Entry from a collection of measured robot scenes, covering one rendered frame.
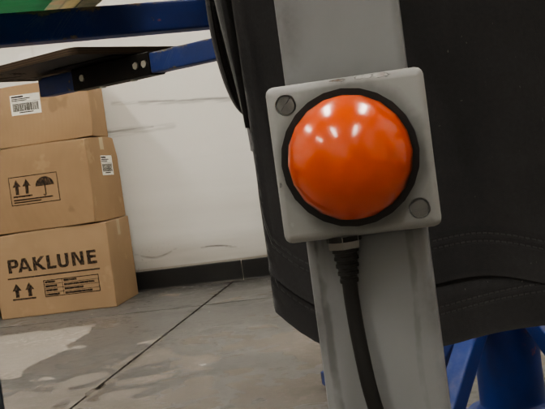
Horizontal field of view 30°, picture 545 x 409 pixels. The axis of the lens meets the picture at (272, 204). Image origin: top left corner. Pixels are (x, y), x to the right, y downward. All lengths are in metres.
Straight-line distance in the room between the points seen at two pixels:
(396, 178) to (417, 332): 0.06
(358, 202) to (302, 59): 0.06
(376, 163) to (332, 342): 0.07
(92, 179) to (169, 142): 0.56
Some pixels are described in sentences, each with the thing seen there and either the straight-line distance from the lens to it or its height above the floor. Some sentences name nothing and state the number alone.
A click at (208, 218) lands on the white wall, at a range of 5.39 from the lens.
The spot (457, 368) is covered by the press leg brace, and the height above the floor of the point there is 0.23.
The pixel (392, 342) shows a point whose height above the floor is 0.59.
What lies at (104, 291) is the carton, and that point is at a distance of 5.08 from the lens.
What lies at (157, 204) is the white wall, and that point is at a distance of 5.45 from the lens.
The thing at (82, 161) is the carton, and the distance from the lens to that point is 5.04.
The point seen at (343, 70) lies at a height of 0.68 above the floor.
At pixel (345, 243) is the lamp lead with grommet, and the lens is 0.32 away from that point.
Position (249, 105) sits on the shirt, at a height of 0.68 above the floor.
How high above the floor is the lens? 0.66
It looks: 3 degrees down
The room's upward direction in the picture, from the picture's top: 8 degrees counter-clockwise
